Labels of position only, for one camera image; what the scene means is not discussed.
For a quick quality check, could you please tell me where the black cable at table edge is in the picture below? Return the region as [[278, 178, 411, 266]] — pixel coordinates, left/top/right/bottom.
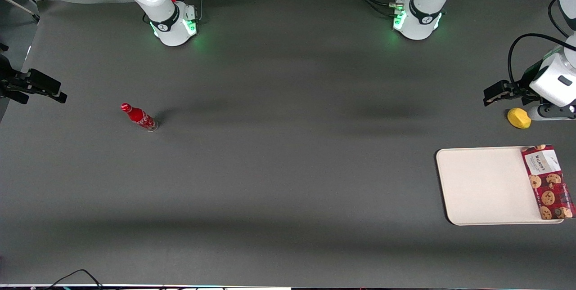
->
[[45, 269, 105, 290]]

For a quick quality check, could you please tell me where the yellow lemon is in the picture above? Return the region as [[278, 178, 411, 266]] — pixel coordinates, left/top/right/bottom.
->
[[507, 107, 532, 129]]

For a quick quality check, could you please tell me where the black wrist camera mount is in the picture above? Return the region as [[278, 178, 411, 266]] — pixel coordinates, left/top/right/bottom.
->
[[527, 103, 576, 121]]

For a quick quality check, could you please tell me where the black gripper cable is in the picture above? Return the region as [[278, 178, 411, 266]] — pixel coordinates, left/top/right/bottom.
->
[[508, 33, 576, 85]]

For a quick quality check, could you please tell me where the beige plastic tray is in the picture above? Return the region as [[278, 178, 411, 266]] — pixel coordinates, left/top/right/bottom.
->
[[436, 146, 565, 226]]

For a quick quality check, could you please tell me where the red cola bottle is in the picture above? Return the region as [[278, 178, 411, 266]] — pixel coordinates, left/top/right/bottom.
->
[[120, 103, 159, 132]]

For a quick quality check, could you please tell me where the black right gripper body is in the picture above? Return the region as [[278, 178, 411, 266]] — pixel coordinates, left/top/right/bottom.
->
[[0, 54, 22, 104]]

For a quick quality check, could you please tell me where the red tartan cookie box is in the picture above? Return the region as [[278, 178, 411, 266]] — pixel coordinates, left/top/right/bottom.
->
[[521, 144, 575, 220]]

